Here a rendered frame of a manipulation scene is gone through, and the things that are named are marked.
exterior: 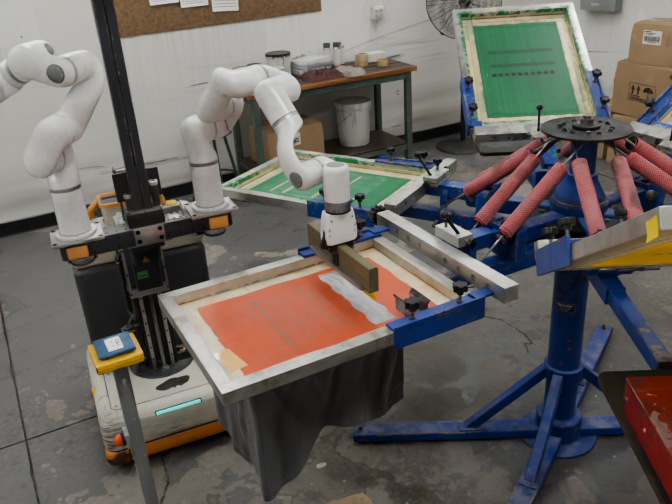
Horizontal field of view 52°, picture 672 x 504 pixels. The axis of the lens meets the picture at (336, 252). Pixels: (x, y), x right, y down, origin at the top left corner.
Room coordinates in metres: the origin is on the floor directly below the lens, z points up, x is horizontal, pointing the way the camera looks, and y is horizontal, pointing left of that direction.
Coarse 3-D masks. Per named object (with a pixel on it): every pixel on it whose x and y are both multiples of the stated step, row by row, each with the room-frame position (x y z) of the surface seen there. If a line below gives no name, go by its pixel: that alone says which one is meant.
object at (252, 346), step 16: (384, 288) 1.87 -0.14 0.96; (400, 288) 1.86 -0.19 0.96; (336, 304) 1.79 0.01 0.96; (384, 304) 1.77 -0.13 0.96; (432, 304) 1.75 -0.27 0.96; (352, 320) 1.69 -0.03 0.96; (368, 320) 1.69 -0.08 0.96; (240, 336) 1.65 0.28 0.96; (256, 336) 1.64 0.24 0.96; (336, 336) 1.62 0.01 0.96; (352, 336) 1.61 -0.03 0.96; (240, 352) 1.57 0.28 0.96; (256, 352) 1.56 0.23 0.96; (272, 352) 1.56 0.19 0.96; (288, 352) 1.55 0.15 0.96; (304, 352) 1.55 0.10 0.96; (256, 368) 1.49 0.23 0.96
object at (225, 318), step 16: (320, 272) 2.01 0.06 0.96; (384, 272) 1.98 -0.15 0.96; (272, 288) 1.92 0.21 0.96; (288, 288) 1.91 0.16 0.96; (320, 288) 1.90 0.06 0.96; (224, 304) 1.84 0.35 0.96; (208, 320) 1.75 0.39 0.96; (224, 320) 1.74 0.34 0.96; (240, 320) 1.74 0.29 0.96; (224, 336) 1.66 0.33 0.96
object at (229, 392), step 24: (384, 240) 2.15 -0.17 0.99; (288, 264) 2.02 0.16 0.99; (312, 264) 2.06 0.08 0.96; (408, 264) 1.97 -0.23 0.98; (192, 288) 1.89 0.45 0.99; (216, 288) 1.91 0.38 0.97; (168, 312) 1.75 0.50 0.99; (192, 336) 1.61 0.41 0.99; (360, 336) 1.55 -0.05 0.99; (384, 336) 1.55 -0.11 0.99; (216, 360) 1.49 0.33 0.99; (312, 360) 1.46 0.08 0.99; (336, 360) 1.48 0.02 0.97; (216, 384) 1.38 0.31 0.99; (240, 384) 1.38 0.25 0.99; (264, 384) 1.39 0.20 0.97
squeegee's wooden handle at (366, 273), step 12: (312, 228) 1.96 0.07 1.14; (312, 240) 1.96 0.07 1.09; (324, 252) 1.89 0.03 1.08; (348, 252) 1.76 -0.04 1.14; (348, 264) 1.75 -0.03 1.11; (360, 264) 1.69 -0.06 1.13; (372, 264) 1.68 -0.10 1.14; (360, 276) 1.69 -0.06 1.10; (372, 276) 1.65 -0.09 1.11; (372, 288) 1.65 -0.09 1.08
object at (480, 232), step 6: (480, 228) 2.08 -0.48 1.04; (486, 228) 2.07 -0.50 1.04; (474, 234) 2.03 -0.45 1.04; (480, 234) 2.03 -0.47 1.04; (486, 234) 2.03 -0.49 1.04; (492, 234) 2.04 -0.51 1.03; (444, 240) 2.00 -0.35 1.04; (474, 240) 2.01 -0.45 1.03; (480, 240) 2.02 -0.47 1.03; (486, 240) 2.03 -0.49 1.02; (492, 240) 2.04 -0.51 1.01; (480, 246) 2.02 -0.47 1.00; (486, 246) 2.03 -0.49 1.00
